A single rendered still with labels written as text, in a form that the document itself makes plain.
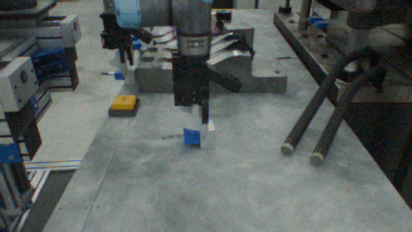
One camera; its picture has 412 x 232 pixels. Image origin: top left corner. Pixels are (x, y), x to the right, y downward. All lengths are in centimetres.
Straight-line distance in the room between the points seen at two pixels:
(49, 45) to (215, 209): 92
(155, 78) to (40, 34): 47
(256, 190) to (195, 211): 14
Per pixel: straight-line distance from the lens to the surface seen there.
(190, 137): 81
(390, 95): 138
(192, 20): 68
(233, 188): 72
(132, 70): 118
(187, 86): 73
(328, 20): 169
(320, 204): 72
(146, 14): 67
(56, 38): 135
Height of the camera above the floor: 128
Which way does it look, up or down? 29 degrees down
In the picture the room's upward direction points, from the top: straight up
